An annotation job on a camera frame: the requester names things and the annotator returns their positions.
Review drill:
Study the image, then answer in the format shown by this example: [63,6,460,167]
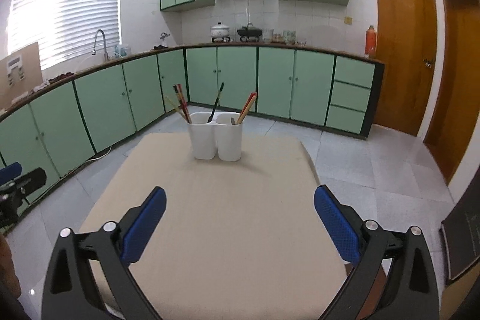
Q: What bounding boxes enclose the green lower kitchen cabinets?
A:
[1,43,384,188]

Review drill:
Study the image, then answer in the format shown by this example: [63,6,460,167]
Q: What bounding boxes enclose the jars on counter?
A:
[262,28,307,46]

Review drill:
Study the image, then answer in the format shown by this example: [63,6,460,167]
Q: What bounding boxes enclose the black wok with lid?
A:
[237,23,263,42]

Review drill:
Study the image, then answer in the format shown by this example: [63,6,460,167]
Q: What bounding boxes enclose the white cooking pot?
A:
[210,22,231,43]

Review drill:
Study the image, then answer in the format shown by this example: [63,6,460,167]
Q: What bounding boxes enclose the cardboard sheet with labels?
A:
[0,42,43,110]

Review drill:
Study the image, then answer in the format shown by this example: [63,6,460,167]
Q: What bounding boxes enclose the white double utensil holder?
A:
[188,111,242,162]

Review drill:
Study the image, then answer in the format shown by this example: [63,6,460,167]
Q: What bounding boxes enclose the red orange floral chopstick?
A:
[176,84,191,124]

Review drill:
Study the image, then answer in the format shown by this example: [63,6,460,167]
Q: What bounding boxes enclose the white window blinds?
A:
[6,0,121,70]

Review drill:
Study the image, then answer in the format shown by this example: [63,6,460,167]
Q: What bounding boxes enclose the black case on floor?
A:
[441,183,479,284]

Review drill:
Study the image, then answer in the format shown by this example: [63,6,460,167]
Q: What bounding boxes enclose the dark red handled chopstick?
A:
[236,91,259,125]

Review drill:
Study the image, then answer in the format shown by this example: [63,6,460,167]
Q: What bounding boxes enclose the orange fire extinguisher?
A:
[364,25,377,58]

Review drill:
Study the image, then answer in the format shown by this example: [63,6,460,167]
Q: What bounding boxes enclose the brown wooden door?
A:
[374,0,438,136]
[424,0,479,184]

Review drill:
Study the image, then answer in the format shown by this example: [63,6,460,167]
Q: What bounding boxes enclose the red orange patterned chopstick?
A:
[173,84,191,124]

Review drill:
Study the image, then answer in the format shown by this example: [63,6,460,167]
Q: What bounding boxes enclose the plain bamboo chopstick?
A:
[163,95,188,122]

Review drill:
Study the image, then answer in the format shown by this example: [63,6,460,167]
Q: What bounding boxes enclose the chrome kitchen faucet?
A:
[92,28,111,63]

